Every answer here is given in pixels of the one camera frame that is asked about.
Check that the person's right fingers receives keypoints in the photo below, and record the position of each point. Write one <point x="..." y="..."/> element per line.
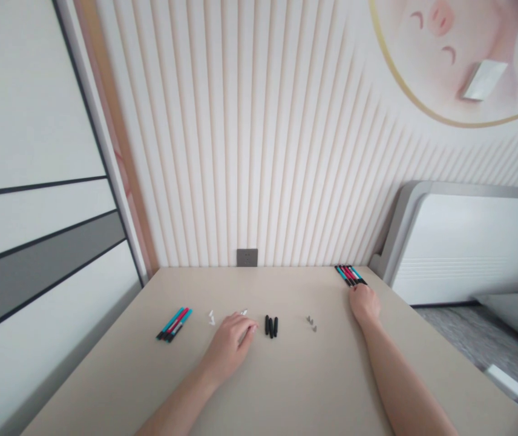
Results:
<point x="361" y="288"/>

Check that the person's right hand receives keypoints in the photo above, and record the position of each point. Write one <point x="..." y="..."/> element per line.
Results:
<point x="365" y="303"/>

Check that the white rectangular object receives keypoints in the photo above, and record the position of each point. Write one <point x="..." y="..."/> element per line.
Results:
<point x="506" y="380"/>

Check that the teal pen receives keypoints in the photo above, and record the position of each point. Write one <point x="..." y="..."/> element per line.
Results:
<point x="169" y="324"/>
<point x="341" y="274"/>
<point x="356" y="274"/>
<point x="181" y="327"/>

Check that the grey and white bed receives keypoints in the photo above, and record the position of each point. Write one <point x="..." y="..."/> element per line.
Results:
<point x="468" y="245"/>

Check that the white and grey wardrobe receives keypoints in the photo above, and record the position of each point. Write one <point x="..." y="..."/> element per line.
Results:
<point x="32" y="181"/>

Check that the person's left hand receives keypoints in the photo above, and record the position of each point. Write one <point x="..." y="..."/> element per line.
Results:
<point x="231" y="336"/>

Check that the grey wall socket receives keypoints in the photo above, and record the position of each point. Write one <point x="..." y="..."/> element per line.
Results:
<point x="247" y="257"/>

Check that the white wall lamp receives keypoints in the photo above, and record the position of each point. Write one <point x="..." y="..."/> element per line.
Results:
<point x="483" y="81"/>

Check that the red pen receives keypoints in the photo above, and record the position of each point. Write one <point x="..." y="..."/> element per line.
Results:
<point x="346" y="274"/>
<point x="177" y="324"/>
<point x="350" y="274"/>

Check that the round gold-rimmed wall picture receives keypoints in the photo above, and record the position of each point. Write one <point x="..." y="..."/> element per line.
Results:
<point x="458" y="54"/>

